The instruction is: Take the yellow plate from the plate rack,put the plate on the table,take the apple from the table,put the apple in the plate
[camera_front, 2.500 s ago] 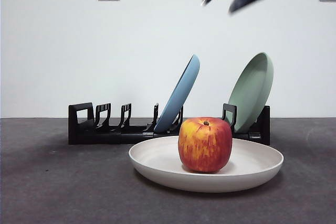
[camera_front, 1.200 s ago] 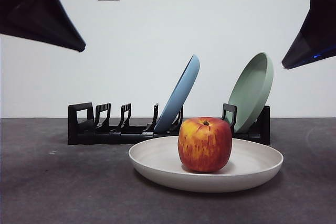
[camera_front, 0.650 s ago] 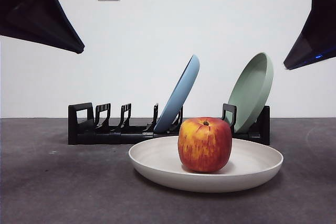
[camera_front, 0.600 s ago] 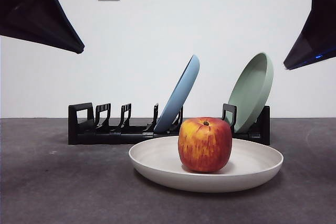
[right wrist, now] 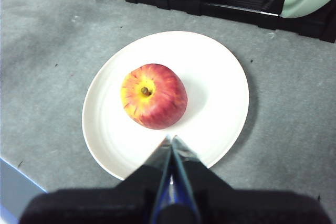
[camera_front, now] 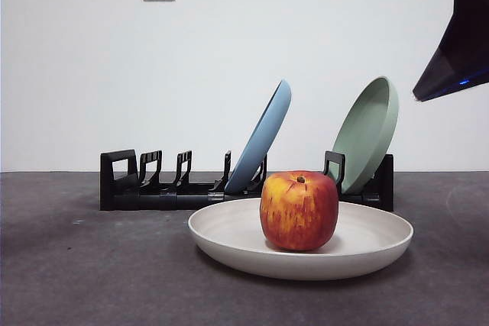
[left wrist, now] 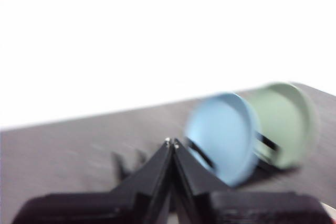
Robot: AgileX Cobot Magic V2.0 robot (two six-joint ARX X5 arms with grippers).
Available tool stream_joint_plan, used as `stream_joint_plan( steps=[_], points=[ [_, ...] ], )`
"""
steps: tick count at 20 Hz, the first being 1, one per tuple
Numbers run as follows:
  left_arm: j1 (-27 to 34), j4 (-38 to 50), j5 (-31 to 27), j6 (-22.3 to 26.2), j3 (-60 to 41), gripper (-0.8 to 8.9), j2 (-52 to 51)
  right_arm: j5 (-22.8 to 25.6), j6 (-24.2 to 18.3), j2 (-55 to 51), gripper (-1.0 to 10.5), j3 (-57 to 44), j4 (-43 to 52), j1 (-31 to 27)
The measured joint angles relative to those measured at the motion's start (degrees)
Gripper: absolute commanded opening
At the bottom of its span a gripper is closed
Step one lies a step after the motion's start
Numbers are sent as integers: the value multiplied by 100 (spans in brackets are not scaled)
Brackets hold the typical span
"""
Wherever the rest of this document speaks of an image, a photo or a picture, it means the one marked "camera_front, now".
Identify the cream yellow plate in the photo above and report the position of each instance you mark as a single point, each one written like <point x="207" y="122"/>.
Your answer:
<point x="229" y="234"/>

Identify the blue plate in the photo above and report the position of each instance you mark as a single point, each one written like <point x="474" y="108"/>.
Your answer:
<point x="263" y="131"/>

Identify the black plate rack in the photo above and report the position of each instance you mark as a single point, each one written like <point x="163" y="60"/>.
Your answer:
<point x="153" y="201"/>

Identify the red yellow apple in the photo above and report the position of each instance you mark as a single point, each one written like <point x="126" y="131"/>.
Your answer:
<point x="300" y="211"/>

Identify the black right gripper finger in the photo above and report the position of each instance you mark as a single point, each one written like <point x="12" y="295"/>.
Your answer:
<point x="466" y="47"/>

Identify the green plate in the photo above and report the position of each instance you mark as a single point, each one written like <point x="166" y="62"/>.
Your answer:
<point x="363" y="131"/>

